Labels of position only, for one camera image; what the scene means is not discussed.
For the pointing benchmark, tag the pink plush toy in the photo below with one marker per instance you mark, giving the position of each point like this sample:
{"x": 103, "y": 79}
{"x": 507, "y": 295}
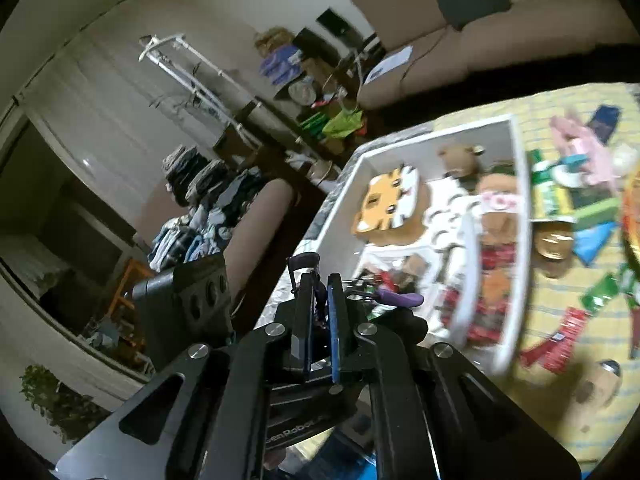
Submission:
{"x": 585, "y": 150}

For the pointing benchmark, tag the purple eyelash curler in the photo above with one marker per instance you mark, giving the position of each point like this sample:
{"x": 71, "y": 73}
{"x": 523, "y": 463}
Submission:
{"x": 400, "y": 299}

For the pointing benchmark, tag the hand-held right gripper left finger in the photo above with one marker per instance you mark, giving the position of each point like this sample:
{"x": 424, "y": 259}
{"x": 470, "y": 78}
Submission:
{"x": 305, "y": 325}

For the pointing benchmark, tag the white cat figurine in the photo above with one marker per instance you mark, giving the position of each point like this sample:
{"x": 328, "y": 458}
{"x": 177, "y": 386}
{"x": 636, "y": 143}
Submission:
{"x": 595, "y": 400}

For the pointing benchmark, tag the stack of blue boxes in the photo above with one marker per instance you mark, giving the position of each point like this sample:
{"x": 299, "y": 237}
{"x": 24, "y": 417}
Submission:
{"x": 280, "y": 62}

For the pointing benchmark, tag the potted plant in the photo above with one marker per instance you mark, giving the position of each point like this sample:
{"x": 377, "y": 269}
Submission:
{"x": 60, "y": 405}

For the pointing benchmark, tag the white clothes rack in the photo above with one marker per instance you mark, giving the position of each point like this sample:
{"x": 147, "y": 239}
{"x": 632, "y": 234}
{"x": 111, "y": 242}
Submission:
{"x": 190, "y": 72}

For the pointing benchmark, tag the green printed packet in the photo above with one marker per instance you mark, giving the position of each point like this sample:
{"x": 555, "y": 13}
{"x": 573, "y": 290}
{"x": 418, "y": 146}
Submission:
{"x": 550, "y": 190}

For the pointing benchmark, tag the red sauce packet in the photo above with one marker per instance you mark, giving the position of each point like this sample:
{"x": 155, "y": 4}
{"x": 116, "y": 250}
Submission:
{"x": 555, "y": 342}

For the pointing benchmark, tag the blue packet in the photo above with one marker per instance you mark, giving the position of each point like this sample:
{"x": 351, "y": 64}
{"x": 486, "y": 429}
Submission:
{"x": 592, "y": 242}

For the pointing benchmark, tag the black cushion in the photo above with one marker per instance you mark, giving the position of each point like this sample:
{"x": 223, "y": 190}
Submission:
{"x": 472, "y": 0}

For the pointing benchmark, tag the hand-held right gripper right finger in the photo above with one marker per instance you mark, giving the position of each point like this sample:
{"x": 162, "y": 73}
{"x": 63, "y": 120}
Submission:
{"x": 336, "y": 330}

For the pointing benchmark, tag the brown plush doll pink bow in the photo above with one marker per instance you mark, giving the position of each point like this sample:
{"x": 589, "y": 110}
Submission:
{"x": 497, "y": 197}

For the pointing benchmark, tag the orange wooden stool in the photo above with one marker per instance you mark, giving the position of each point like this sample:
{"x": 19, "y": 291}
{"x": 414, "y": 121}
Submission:
{"x": 127, "y": 285}

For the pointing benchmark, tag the green case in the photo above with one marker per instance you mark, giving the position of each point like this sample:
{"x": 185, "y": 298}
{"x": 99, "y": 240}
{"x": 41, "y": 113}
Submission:
{"x": 597, "y": 212}

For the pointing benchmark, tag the white teal oval case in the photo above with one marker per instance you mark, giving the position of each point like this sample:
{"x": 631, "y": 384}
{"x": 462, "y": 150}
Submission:
{"x": 570, "y": 175}

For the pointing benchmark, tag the instant noodle bowl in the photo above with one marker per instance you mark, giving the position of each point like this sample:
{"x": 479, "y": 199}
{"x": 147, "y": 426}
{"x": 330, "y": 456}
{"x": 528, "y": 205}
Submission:
{"x": 632, "y": 220}

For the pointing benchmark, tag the green snack packet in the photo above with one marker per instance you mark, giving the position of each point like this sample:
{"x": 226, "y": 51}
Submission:
{"x": 602, "y": 292}

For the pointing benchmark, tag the pile of folded clothes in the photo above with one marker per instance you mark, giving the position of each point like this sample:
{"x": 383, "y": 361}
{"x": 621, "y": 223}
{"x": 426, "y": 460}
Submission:
{"x": 205, "y": 210}

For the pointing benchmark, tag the dark blue card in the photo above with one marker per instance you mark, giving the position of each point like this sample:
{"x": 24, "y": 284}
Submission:
{"x": 604, "y": 122}

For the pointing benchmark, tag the red jar gold lid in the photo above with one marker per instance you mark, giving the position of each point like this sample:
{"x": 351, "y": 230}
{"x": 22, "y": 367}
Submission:
{"x": 552, "y": 247}

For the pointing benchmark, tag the brown teddy bear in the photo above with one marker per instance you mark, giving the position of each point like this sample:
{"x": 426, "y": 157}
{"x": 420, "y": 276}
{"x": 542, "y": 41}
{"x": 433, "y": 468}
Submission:
{"x": 457, "y": 160}

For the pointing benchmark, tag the orange tiger pouch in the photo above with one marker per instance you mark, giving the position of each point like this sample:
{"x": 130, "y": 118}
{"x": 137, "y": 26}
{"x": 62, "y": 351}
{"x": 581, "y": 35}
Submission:
{"x": 385, "y": 205}

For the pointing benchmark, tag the white storage box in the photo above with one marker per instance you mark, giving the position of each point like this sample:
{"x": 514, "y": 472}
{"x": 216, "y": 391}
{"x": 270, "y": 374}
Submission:
{"x": 340, "y": 200}

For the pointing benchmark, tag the white paper sheet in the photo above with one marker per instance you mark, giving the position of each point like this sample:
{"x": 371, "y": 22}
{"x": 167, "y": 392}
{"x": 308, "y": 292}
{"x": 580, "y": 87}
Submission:
{"x": 387, "y": 65}

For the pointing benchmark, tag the brown sofa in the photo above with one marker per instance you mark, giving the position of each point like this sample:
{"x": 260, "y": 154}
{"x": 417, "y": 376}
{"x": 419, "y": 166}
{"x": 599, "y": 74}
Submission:
{"x": 525, "y": 35}

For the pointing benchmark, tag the green plastic bag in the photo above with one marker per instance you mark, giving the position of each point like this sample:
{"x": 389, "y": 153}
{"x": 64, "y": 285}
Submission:
{"x": 342, "y": 122}

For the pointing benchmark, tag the brown armchair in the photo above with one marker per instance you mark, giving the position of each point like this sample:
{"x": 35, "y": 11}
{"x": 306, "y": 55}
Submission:
{"x": 260, "y": 235}

